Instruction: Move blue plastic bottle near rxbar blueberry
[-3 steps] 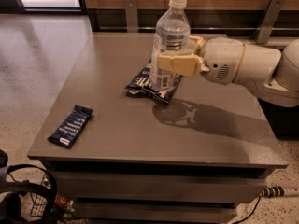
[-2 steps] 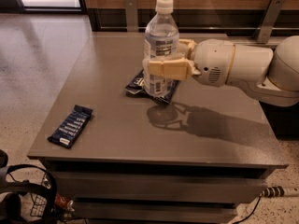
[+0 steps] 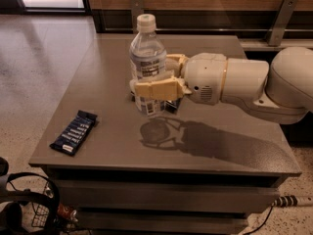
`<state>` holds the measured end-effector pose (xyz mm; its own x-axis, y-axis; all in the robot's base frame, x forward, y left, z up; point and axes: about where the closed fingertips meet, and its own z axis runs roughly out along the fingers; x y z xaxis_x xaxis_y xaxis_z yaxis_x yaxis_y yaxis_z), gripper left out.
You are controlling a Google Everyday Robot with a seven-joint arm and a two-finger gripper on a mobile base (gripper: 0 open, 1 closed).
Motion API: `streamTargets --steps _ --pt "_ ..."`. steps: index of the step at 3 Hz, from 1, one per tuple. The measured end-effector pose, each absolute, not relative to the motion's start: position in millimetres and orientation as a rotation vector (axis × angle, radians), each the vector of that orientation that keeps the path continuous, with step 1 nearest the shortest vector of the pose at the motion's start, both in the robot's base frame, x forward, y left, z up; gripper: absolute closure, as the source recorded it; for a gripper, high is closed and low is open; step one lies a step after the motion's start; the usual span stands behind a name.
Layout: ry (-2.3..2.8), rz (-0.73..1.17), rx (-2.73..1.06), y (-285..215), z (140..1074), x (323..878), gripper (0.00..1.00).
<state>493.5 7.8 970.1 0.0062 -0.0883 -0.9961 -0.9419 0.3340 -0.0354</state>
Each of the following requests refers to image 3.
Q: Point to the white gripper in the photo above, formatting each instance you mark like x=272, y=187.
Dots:
x=204, y=76

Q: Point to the clear plastic water bottle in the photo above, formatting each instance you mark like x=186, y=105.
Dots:
x=147, y=59

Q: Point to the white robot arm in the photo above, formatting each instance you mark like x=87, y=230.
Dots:
x=280, y=91

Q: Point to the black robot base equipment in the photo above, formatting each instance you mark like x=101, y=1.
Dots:
x=11, y=215

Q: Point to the blue RXBAR blueberry bar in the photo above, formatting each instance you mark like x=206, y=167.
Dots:
x=72, y=137

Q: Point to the blue Kettle chips bag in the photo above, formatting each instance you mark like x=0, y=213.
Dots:
x=172, y=106

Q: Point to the grey table cabinet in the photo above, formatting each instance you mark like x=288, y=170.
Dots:
x=200, y=171

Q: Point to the left metal wall bracket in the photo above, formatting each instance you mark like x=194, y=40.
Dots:
x=137, y=9

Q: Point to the metal wall bracket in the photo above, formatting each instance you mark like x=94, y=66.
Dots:
x=137, y=9
x=276, y=33

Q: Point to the right metal wall bracket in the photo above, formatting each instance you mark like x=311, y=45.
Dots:
x=276, y=33

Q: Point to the wire basket with red can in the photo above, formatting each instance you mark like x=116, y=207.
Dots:
x=51, y=216

